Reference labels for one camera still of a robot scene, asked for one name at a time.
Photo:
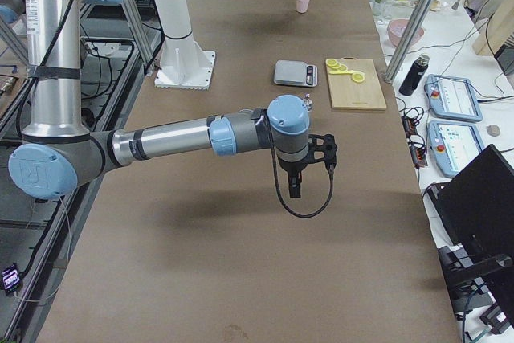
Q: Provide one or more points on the orange black usb hub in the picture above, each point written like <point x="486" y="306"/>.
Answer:
<point x="418" y="154"/>
<point x="410" y="126"/>

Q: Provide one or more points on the silver digital kitchen scale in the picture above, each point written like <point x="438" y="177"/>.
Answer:
<point x="295" y="73"/>

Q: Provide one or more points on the bamboo cutting board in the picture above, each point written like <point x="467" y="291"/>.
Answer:
<point x="348" y="95"/>

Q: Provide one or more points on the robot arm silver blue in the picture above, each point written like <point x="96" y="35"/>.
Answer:
<point x="59" y="153"/>

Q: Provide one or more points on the teach pendant near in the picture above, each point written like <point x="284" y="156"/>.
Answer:
<point x="454" y="145"/>

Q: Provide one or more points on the teach pendant far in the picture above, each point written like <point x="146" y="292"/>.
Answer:
<point x="452" y="98"/>

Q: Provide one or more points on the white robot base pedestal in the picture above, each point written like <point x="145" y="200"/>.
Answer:
<point x="183" y="63"/>

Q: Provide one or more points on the aluminium frame post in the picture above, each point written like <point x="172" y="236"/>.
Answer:
<point x="417" y="17"/>

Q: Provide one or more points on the teach pendant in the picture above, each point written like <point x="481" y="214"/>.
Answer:
<point x="454" y="145"/>
<point x="452" y="98"/>

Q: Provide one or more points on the lemon slice single top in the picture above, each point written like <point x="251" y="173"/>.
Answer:
<point x="358" y="77"/>

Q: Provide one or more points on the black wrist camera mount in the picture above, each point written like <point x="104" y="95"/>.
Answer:
<point x="322" y="148"/>

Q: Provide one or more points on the black thermos bottle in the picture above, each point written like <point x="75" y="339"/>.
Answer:
<point x="414" y="75"/>

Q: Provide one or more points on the yellow plastic knife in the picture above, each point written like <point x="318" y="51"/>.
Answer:
<point x="341" y="72"/>

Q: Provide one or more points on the black smartphone on frame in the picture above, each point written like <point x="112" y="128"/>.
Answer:
<point x="11" y="279"/>

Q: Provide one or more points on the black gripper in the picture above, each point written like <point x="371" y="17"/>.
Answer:
<point x="291" y="169"/>

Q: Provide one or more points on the pink plastic cup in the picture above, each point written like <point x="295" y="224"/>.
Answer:
<point x="302" y="6"/>

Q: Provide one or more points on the glass sauce dispenser bottle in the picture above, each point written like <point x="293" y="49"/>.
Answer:
<point x="308" y="102"/>

